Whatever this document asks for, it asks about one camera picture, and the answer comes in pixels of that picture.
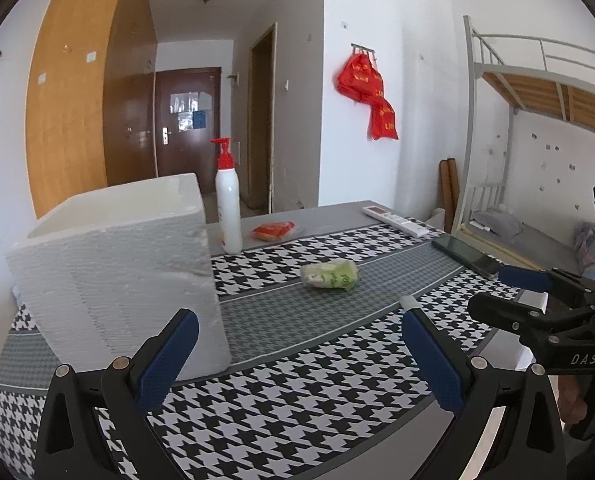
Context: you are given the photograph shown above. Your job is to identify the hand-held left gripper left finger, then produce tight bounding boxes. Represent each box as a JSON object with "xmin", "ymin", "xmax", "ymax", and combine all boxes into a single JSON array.
[{"xmin": 32, "ymin": 307, "xmax": 201, "ymax": 480}]

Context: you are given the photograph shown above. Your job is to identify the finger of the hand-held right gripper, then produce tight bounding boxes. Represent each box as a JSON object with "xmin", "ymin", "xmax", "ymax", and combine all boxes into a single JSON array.
[
  {"xmin": 497, "ymin": 265, "xmax": 595, "ymax": 307},
  {"xmin": 467, "ymin": 292, "xmax": 595, "ymax": 346}
]

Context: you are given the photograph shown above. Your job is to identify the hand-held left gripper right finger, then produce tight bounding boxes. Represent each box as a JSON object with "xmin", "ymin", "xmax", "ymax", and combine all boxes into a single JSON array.
[{"xmin": 400, "ymin": 305, "xmax": 568, "ymax": 480}]

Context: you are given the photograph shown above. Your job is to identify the white foam box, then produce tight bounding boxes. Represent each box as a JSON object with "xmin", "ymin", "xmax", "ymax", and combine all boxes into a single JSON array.
[{"xmin": 5, "ymin": 172, "xmax": 233, "ymax": 381}]

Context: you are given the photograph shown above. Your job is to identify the green white tissue packet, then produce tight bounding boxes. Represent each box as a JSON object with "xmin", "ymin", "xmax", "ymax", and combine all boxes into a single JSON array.
[{"xmin": 300, "ymin": 260, "xmax": 361, "ymax": 292}]

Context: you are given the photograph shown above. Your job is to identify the person's right hand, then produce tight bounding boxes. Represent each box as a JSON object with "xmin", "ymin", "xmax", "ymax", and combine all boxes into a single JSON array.
[{"xmin": 557, "ymin": 374, "xmax": 587, "ymax": 428}]

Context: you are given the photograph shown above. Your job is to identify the grey pillow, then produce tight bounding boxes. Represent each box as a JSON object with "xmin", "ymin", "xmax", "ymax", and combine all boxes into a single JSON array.
[{"xmin": 472, "ymin": 210, "xmax": 523, "ymax": 241}]

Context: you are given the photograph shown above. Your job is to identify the black smartphone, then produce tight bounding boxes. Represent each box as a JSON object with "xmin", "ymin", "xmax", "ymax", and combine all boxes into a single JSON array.
[{"xmin": 431, "ymin": 235, "xmax": 502, "ymax": 278}]

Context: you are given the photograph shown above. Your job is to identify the patterned blanket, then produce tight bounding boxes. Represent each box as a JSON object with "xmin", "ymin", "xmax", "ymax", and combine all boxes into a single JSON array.
[{"xmin": 572, "ymin": 222, "xmax": 595, "ymax": 273}]

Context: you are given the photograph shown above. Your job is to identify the wooden planks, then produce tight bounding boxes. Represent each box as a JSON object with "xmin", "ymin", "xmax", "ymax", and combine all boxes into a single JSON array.
[{"xmin": 438, "ymin": 158, "xmax": 461, "ymax": 233}]

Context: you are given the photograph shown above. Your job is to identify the houndstooth tablecloth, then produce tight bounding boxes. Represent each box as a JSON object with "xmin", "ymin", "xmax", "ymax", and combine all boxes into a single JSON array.
[{"xmin": 0, "ymin": 200, "xmax": 548, "ymax": 480}]

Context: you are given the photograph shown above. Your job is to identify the white remote control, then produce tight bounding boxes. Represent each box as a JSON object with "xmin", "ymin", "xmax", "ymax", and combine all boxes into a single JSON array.
[{"xmin": 362, "ymin": 204, "xmax": 431, "ymax": 239}]

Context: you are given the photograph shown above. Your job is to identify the white pump bottle red top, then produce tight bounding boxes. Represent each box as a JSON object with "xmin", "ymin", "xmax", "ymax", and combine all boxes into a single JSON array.
[{"xmin": 211, "ymin": 137, "xmax": 243, "ymax": 255}]

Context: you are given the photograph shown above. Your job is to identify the red snack packet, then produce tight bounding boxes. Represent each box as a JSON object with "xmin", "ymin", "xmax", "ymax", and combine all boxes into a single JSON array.
[{"xmin": 251, "ymin": 221, "xmax": 297, "ymax": 242}]

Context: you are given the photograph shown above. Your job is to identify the metal bunk bed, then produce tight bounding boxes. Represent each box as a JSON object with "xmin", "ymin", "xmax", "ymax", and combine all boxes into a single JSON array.
[{"xmin": 450, "ymin": 15, "xmax": 595, "ymax": 281}]

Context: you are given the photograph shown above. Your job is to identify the dark brown door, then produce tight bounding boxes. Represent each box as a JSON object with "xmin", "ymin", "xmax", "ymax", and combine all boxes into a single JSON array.
[{"xmin": 154, "ymin": 66, "xmax": 222, "ymax": 178}]

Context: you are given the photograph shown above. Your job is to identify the red hanging cloth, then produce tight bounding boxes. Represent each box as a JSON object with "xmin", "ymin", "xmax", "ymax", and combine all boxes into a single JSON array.
[{"xmin": 334, "ymin": 51, "xmax": 399, "ymax": 141}]

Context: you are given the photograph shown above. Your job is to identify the wooden wardrobe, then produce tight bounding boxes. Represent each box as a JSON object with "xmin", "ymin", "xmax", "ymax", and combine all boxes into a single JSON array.
[{"xmin": 25, "ymin": 0, "xmax": 158, "ymax": 220}]

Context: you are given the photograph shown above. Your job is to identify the wooden door frame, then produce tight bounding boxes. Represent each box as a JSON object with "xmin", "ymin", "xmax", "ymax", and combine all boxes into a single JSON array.
[{"xmin": 248, "ymin": 22, "xmax": 278, "ymax": 211}]

